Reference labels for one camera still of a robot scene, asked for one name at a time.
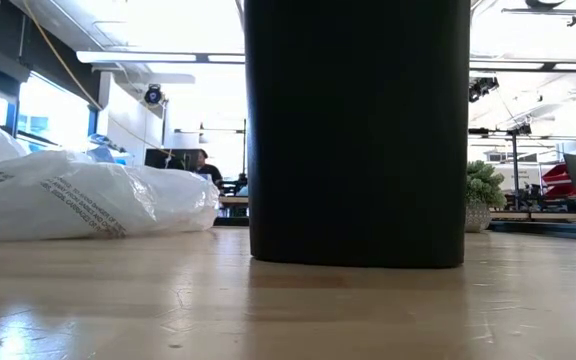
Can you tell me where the black trash bin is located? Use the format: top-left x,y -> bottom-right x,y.
244,0 -> 472,270

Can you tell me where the white printed plastic bag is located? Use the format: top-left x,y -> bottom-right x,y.
0,122 -> 221,242

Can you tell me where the wooden workbench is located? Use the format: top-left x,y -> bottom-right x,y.
490,209 -> 576,224
217,194 -> 249,207

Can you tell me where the person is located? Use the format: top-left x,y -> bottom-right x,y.
193,148 -> 225,190

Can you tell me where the black computer monitor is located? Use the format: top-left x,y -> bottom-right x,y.
143,148 -> 200,174

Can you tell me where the blue plastic object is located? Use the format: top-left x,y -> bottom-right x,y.
85,132 -> 132,165

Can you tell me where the potted green succulent plant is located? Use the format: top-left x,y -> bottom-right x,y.
464,159 -> 508,234

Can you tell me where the long ceiling light bar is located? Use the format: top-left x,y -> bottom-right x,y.
76,49 -> 576,72

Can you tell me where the dark ceiling fixture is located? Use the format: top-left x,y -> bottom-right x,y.
500,0 -> 576,27

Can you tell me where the black hanging cable reel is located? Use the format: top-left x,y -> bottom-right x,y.
143,83 -> 163,106

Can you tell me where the black ceiling track camera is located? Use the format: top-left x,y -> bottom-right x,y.
469,75 -> 500,104

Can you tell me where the yellow hanging cable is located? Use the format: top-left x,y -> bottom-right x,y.
20,0 -> 174,157

